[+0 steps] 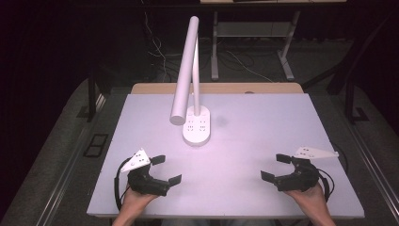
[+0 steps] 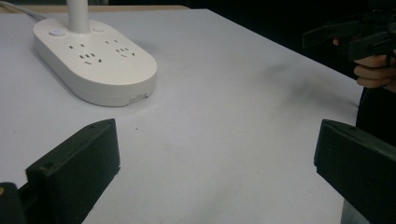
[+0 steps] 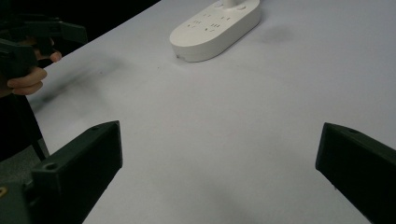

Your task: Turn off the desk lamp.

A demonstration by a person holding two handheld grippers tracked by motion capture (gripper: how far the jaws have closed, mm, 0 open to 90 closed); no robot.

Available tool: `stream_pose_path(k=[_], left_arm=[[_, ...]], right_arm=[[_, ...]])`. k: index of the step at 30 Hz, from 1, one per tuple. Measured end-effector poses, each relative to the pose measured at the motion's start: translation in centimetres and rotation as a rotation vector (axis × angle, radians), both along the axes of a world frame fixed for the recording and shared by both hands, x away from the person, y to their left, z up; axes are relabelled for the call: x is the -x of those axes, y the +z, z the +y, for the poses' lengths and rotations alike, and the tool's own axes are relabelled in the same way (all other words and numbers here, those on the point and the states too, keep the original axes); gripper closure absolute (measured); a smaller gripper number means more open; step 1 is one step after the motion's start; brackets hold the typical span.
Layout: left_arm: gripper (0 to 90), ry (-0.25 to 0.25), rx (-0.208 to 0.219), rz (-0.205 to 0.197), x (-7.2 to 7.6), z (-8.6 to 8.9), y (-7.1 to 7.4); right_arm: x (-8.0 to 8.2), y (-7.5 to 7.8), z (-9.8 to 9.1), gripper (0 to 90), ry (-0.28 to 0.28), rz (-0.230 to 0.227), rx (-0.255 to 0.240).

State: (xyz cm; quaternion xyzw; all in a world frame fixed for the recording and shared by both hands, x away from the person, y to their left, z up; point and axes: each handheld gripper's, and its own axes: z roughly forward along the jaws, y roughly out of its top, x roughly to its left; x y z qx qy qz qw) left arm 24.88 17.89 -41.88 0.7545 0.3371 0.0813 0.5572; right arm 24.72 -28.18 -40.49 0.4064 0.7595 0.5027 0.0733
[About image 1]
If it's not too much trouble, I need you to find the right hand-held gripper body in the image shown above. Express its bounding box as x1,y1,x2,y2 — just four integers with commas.
274,146,340,193

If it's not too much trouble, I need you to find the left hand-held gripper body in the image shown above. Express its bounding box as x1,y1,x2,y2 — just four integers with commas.
120,148,170,198

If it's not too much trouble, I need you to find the person's left hand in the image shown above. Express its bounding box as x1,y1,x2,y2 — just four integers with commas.
120,185,158,215

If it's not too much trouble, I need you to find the person's right hand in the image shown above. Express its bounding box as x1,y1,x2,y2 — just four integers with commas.
283,183,327,218

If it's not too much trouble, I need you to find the black floor socket plate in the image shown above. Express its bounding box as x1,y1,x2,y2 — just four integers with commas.
82,133,109,158

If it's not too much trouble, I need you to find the black metal stand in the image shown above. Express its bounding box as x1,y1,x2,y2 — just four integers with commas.
76,60,111,123
301,13,397,125

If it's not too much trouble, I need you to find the white desk lamp with sockets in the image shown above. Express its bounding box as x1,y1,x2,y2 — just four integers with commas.
169,15,212,148

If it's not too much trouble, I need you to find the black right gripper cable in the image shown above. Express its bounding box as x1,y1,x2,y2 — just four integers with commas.
317,143,350,202

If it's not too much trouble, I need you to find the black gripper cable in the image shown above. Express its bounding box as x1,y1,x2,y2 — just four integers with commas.
317,143,350,202
114,165,130,212

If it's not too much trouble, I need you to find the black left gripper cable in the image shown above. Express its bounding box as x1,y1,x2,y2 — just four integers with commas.
114,165,130,212

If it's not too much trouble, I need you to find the aluminium floor rail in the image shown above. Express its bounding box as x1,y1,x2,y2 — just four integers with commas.
37,93,106,226
340,117,399,216

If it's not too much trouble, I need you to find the white floor cable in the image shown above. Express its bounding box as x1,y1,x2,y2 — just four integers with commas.
143,11,168,83
224,50,275,84

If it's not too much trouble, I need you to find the grey metal desk frame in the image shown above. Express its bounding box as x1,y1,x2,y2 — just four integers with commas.
210,10,301,82

